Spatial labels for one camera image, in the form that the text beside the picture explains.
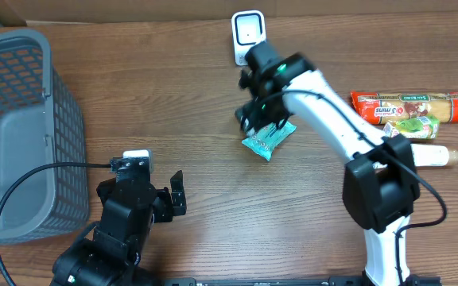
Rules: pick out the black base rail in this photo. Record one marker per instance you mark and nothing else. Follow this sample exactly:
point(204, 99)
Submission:
point(361, 280)

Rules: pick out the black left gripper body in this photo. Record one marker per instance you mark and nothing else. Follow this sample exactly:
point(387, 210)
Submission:
point(162, 205)

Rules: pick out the orange spaghetti packet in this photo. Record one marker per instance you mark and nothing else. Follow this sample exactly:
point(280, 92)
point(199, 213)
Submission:
point(380, 108)

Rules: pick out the light blue wipes packet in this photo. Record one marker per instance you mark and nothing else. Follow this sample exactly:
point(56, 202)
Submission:
point(267, 139)

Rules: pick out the green snack packet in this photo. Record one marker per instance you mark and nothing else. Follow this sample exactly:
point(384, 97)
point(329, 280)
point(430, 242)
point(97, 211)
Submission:
point(420, 128)

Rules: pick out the white cream tube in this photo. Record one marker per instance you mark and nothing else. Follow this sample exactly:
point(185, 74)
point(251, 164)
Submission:
point(433, 155)

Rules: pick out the grey plastic mesh basket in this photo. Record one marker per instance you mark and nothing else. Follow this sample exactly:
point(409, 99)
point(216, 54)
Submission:
point(43, 186)

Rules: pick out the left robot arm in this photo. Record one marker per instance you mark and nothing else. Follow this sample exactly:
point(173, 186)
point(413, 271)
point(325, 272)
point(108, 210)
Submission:
point(108, 252)

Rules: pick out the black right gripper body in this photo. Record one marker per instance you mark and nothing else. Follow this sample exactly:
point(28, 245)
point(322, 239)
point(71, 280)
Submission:
point(272, 110)

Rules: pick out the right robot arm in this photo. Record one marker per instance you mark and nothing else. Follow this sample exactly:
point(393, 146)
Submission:
point(380, 182)

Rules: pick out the white barcode scanner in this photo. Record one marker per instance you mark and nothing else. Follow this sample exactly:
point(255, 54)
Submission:
point(248, 30)

